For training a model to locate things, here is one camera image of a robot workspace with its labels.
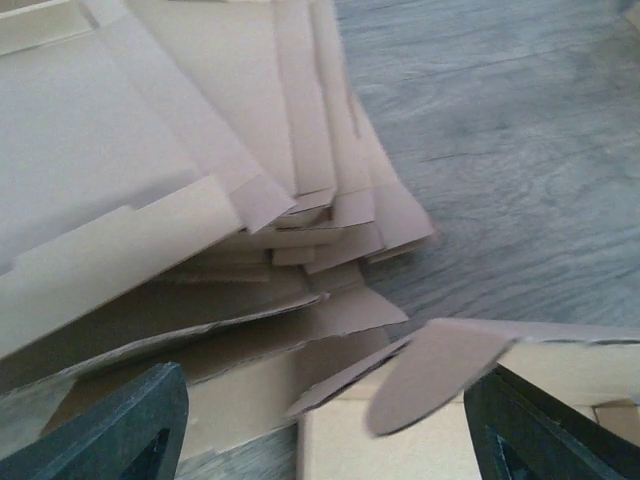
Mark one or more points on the cardboard box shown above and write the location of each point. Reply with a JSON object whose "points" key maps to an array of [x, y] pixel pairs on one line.
{"points": [[399, 413]]}

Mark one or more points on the stack of flat cardboard blanks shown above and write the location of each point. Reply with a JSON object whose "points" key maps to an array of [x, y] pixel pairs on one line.
{"points": [[192, 182]]}

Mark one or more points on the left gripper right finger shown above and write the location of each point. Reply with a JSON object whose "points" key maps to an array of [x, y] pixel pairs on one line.
{"points": [[519, 431]]}

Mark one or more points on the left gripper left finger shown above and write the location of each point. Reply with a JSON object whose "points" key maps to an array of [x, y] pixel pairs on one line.
{"points": [[137, 432]]}

